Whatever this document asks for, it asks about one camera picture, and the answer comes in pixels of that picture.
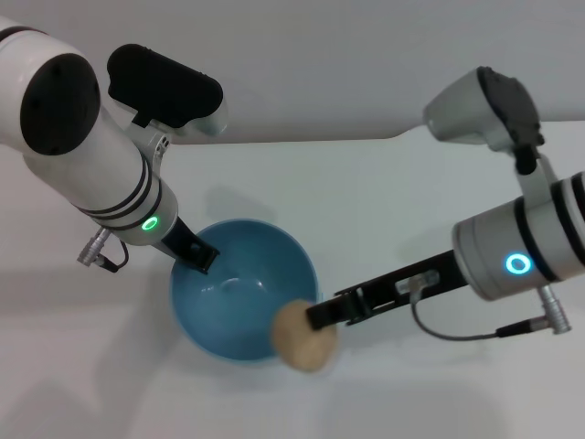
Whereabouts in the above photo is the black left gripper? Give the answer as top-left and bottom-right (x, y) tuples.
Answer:
(156, 217), (221, 275)

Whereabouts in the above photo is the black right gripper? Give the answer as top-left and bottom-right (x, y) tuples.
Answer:
(304, 249), (471, 331)

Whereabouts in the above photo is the beige egg yolk pastry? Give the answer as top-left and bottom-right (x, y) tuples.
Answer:
(271, 299), (339, 374)

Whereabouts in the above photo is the blue ceramic bowl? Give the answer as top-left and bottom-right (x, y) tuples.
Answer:
(169, 218), (320, 366)

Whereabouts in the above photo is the left arm cable with plug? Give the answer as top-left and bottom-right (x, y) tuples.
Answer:
(76, 228), (129, 274)

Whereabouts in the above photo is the arm cable with plug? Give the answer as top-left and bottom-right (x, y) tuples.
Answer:
(395, 269), (575, 340)
(76, 228), (129, 274)

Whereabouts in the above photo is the black grey left wrist camera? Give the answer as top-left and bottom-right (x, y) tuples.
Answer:
(105, 43), (229, 179)

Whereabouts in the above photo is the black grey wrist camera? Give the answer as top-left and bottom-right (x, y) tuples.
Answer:
(105, 43), (229, 179)
(422, 66), (561, 207)

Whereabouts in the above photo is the right arm cable with plug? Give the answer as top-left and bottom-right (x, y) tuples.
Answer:
(395, 269), (575, 340)

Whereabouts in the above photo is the black grey right wrist camera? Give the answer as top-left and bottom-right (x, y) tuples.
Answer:
(422, 66), (561, 207)

